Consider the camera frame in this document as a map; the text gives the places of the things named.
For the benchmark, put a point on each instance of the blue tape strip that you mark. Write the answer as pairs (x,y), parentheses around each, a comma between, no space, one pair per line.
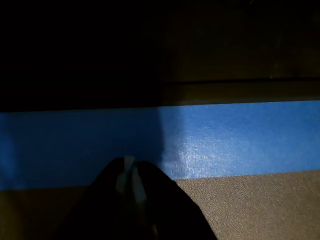
(225,137)

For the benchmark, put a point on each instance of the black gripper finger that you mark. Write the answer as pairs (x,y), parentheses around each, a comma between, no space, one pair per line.
(175,220)
(100,212)

